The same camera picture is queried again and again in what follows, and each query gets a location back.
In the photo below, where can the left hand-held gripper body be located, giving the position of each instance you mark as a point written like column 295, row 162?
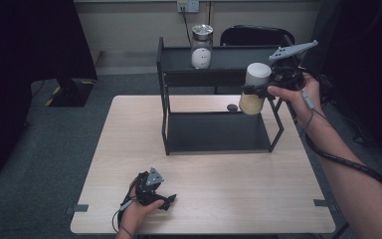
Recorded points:
column 146, row 187

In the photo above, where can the black chair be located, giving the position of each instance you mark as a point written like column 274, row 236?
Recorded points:
column 255, row 35

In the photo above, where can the jar with white lid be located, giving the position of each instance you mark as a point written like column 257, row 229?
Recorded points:
column 257, row 74

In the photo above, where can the dark curtain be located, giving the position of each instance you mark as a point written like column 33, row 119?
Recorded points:
column 20, row 66
column 371, row 49

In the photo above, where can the person's right hand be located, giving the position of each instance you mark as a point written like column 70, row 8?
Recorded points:
column 300, row 96

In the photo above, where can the wall socket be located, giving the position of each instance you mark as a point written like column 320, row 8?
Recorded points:
column 188, row 5

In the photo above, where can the black two-tier metal shelf rack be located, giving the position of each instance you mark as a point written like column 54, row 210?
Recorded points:
column 212, row 132

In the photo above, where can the black stand base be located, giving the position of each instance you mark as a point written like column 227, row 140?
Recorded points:
column 69, row 94

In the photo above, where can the glass jar with silver lid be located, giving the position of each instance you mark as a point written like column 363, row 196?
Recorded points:
column 201, row 56

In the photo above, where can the person's left hand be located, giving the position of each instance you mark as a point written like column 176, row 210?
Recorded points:
column 137, row 214

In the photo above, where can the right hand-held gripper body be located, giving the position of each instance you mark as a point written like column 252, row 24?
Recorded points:
column 286, row 71

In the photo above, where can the grey table bracket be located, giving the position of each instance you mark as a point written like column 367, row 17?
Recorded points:
column 323, row 203
column 79, row 208

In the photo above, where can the small dark round object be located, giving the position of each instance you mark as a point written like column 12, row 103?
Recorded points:
column 232, row 107

